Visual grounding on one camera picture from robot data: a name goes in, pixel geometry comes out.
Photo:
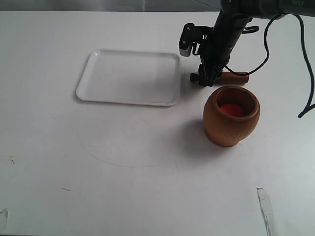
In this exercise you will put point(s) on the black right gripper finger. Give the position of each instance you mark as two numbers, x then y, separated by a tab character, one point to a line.
215	75

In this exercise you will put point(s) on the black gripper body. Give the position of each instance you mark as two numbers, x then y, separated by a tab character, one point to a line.
214	55

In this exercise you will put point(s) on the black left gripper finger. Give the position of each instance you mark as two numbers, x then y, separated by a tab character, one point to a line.
203	81

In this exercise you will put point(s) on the brown wooden pestle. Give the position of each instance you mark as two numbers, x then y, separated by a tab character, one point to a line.
227	78

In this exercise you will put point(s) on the red object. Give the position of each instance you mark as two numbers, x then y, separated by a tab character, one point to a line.
234	110

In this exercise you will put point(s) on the brown wooden mortar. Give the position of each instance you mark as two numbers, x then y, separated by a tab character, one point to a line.
225	130

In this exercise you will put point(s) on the white rectangular plastic tray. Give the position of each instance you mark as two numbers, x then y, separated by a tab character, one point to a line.
130	77

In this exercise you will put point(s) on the clear tape strip right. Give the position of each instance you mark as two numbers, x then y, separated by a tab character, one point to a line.
267	212

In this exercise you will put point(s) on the clear tape piece left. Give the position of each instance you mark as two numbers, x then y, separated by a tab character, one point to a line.
3	218

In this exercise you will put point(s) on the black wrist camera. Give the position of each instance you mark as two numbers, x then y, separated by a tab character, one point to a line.
192	39

